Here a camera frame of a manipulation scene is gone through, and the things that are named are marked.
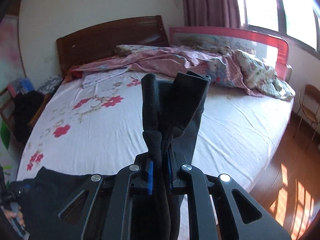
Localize black Anta sports pants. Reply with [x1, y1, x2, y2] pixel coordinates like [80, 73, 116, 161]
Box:
[12, 71, 211, 239]

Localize dark wooden headboard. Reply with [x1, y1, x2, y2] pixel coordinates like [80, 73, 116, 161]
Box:
[56, 15, 169, 77]

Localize person's left hand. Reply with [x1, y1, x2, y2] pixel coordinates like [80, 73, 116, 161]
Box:
[3, 205, 25, 228]

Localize floral wardrobe door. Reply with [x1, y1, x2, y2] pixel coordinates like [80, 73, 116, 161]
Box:
[0, 15, 28, 188]

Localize clear plastic bag with items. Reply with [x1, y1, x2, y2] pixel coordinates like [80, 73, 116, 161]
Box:
[7, 77, 35, 98]

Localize window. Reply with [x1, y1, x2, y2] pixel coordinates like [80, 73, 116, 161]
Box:
[238, 0, 319, 57]

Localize red bed guard rail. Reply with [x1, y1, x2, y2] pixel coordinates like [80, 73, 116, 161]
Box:
[169, 27, 292, 82]

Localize black clothes pile on chair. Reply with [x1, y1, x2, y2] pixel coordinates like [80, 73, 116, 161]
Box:
[13, 90, 44, 144]

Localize pink floral quilt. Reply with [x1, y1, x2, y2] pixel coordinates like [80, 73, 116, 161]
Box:
[64, 45, 296, 101]

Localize pink curtain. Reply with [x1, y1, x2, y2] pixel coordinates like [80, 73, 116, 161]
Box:
[183, 0, 241, 29]

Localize small wooden chair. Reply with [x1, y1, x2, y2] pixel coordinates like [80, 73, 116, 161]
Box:
[294, 84, 319, 148]

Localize grey patterned cloth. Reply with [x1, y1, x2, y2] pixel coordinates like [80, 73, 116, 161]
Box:
[37, 75, 62, 95]

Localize white floral bed sheet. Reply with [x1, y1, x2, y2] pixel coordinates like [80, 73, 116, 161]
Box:
[16, 67, 295, 240]

